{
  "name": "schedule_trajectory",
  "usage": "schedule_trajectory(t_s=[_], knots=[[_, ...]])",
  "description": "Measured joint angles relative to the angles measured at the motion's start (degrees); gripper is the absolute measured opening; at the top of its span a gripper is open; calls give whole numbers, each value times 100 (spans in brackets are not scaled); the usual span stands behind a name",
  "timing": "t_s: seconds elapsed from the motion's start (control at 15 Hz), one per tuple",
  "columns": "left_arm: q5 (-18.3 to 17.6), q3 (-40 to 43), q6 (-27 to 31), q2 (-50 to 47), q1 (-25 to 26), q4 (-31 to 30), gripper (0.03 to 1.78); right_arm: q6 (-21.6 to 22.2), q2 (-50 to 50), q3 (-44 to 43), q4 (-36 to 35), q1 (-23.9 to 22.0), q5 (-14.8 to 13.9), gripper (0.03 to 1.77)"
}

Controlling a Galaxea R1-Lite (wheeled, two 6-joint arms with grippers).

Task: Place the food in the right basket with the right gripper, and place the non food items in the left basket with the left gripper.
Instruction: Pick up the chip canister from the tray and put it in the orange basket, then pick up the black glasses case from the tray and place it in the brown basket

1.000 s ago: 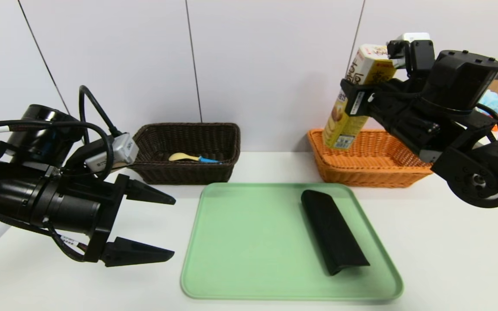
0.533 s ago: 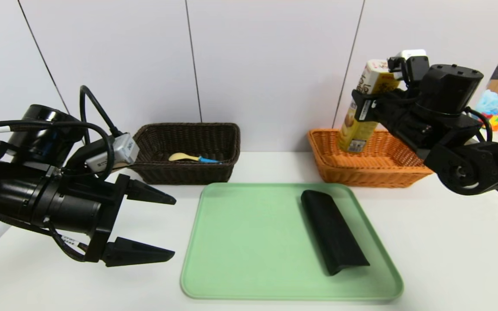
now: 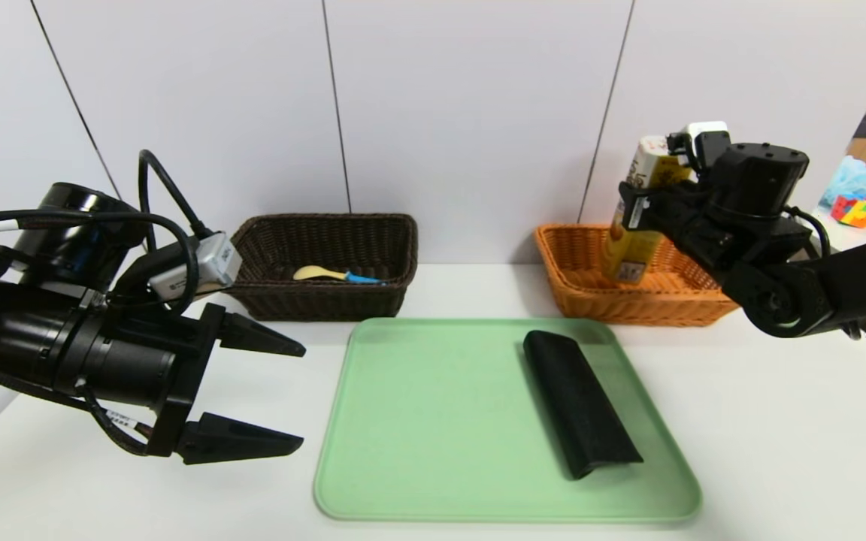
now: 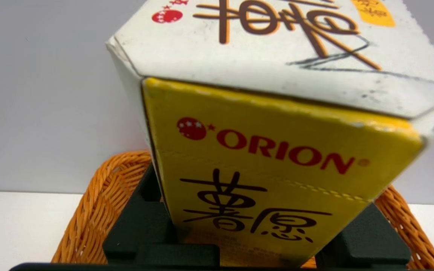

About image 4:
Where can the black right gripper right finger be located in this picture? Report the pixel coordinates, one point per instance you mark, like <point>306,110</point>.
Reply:
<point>371,241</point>

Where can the orange wicker basket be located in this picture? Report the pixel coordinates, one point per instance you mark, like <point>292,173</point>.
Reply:
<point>100,210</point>

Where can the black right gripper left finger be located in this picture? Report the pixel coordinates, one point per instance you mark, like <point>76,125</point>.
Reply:
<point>141,229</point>

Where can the yellow hexagonal snack box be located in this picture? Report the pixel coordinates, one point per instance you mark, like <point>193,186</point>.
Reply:
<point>277,150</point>

